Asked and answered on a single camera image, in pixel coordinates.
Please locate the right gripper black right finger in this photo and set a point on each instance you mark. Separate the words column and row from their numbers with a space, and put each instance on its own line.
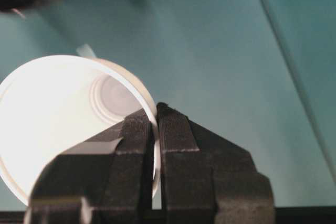
column 206, row 178

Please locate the white paper cup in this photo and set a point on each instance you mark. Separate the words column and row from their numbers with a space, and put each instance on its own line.
column 52, row 103

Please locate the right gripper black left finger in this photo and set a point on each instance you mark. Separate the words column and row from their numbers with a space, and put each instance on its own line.
column 105, row 179

